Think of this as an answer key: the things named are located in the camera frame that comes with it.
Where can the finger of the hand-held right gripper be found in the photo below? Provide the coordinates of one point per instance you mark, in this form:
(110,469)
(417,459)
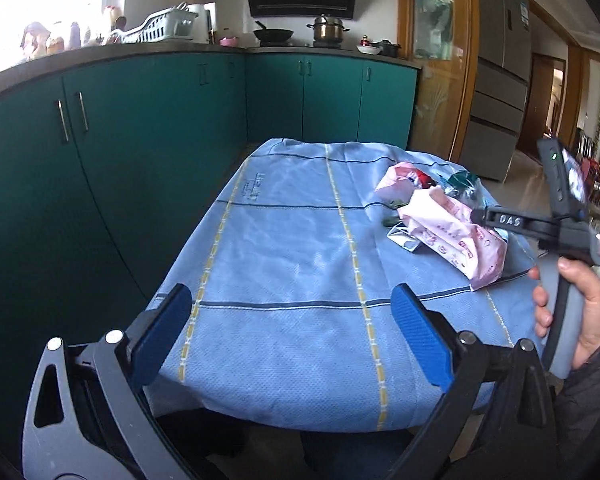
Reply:
(477,216)

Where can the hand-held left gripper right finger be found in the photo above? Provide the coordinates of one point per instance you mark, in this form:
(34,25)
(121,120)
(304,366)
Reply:
(425,340)

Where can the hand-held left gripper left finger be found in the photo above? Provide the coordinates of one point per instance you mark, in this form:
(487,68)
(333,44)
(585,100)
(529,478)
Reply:
(165,340)

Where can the large pink plastic packet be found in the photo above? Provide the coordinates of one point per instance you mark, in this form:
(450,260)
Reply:
(450,240)

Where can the white and blue medicine box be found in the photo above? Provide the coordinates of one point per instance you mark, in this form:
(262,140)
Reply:
(405,240)

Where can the person's right forearm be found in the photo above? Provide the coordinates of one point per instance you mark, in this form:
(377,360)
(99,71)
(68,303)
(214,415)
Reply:
(595,410)

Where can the person's right hand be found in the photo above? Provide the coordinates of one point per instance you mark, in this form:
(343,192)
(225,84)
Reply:
(587,310)

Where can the green foil wrapper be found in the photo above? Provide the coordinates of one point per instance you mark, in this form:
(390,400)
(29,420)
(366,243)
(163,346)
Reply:
(460,182)

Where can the red wrapper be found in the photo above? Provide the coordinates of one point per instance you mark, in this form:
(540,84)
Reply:
(422,178)

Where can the small pink plastic bag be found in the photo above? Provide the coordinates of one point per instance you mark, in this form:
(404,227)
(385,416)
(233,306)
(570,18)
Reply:
(395,182)

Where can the brown wooden door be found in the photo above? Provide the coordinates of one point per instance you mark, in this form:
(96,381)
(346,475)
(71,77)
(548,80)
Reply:
(537,105)

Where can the blue checked tablecloth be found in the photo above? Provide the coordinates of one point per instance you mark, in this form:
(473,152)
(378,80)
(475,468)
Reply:
(280,260)

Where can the grey refrigerator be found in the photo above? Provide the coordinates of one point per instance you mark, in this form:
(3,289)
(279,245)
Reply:
(500,75)

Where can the wooden framed glass door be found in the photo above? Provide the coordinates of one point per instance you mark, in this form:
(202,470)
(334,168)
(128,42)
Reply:
(432,60)

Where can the small black pot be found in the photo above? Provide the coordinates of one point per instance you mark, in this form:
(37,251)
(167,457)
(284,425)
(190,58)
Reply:
(387,49)

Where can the white bowl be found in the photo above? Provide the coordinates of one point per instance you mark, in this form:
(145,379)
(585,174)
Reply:
(368,50)

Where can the teal base cabinets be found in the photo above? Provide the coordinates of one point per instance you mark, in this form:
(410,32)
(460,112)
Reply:
(155,125)

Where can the steel cooking pot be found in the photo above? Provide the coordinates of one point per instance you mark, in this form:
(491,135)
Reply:
(328,30)

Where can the black wok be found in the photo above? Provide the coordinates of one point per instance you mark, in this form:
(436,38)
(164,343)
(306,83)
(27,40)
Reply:
(274,35)

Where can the pink bowl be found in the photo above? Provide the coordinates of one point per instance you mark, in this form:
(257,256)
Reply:
(230,41)

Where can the white plastic dish rack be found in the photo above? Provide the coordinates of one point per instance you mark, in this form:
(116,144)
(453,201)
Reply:
(155,27)

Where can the white countertop appliance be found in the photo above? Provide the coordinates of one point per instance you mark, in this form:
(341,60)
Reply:
(200,22)

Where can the row of countertop jars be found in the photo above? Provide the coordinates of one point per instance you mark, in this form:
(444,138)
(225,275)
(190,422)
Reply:
(55,37)

